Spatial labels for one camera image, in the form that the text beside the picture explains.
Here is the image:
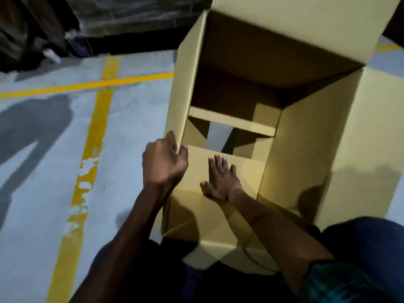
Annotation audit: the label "person's left forearm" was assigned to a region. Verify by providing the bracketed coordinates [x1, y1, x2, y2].
[69, 186, 171, 303]

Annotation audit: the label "person's blue jeans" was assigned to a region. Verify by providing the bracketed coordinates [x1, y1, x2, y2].
[88, 216, 404, 303]

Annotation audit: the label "large yellowish taped carton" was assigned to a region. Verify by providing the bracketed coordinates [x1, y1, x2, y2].
[161, 0, 404, 276]

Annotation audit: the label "person's left hand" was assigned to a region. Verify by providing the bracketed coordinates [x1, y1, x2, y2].
[142, 130, 189, 193]

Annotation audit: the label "person's right hand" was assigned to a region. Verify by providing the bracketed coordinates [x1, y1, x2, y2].
[199, 155, 244, 202]

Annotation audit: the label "person's right forearm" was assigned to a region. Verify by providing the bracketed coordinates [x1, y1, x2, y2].
[227, 189, 335, 294]

